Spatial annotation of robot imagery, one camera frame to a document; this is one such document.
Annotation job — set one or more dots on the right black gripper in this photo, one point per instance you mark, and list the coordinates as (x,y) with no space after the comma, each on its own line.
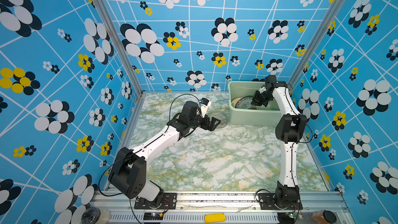
(255,101)

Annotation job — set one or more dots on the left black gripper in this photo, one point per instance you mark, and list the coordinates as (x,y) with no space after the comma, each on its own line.
(212,125)

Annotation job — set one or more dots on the blue patterned plate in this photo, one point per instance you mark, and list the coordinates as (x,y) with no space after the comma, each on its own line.
(250,104)

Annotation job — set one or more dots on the greenish clear glass plate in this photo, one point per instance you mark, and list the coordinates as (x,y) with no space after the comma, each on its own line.
(222,120)

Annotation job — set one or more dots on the beige bamboo pattern plate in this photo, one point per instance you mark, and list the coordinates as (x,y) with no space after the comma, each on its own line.
(239,103)

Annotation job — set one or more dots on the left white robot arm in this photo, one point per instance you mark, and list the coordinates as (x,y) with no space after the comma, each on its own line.
(129,171)

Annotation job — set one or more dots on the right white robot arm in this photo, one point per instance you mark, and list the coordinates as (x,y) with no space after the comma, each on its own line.
(289,131)

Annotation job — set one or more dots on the light green plastic bin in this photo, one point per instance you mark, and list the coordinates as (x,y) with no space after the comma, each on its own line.
(270,115)

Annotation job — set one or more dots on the brown jar black lid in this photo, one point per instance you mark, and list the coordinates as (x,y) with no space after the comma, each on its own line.
(323,217)

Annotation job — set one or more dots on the clear glass lid jar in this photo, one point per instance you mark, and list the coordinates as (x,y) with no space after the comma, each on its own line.
(95,215)

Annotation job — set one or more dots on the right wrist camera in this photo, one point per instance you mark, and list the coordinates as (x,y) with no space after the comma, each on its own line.
(262,89)

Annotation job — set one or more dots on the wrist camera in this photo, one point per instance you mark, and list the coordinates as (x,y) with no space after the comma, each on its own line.
(262,89)
(204,105)

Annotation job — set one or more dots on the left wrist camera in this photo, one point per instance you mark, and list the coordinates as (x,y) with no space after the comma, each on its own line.
(204,105)

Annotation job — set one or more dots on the aluminium front rail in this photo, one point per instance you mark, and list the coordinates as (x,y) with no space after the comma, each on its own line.
(234,207)

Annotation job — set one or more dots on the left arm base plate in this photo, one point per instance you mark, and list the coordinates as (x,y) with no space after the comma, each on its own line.
(163,201)

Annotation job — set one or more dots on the yellow tag on rail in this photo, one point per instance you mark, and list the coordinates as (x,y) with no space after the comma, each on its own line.
(214,218)

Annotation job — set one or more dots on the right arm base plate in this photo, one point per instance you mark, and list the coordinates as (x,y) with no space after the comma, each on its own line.
(267,202)

